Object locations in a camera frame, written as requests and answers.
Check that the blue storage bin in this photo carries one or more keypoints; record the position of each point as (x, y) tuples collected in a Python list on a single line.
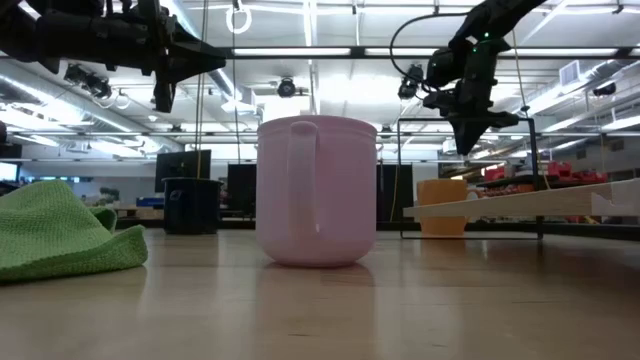
[(150, 202)]

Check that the black ceiling spotlight cluster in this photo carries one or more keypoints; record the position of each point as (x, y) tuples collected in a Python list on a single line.
[(90, 82)]

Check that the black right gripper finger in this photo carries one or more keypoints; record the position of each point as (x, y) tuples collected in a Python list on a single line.
[(479, 134), (462, 135)]

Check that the black enamel mug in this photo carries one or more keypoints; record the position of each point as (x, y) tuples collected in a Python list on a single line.
[(192, 207)]

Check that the green microfibre cloth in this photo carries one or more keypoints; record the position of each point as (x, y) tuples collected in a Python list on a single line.
[(55, 230)]

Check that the orange ceramic mug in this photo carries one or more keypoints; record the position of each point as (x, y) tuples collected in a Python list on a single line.
[(440, 192)]

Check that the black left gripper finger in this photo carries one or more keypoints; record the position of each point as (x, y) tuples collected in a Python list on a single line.
[(192, 70), (200, 54)]

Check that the black ceiling-mounted camera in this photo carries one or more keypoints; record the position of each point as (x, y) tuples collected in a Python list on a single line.
[(410, 82)]

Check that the red equipment pile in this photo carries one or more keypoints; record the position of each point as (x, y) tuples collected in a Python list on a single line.
[(560, 172)]

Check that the wooden shelf board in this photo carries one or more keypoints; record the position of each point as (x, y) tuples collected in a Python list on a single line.
[(525, 202)]

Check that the small lit screen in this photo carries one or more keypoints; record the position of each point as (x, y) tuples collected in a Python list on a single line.
[(7, 171)]

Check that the wide black panel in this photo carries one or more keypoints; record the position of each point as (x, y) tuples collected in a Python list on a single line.
[(242, 190)]

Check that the pink plastic mug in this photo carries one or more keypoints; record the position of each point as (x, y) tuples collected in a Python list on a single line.
[(330, 200)]

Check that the round black ceiling spotlight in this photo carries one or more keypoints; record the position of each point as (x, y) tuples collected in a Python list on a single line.
[(286, 88)]

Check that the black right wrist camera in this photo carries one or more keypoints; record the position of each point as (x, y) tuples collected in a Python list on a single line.
[(447, 67)]

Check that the white ceiling vent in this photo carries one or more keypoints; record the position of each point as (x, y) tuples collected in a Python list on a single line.
[(570, 73)]

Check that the black overhead beam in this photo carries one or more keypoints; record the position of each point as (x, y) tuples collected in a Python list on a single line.
[(357, 51)]

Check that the black computer monitor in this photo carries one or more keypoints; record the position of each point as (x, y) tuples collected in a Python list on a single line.
[(180, 167)]

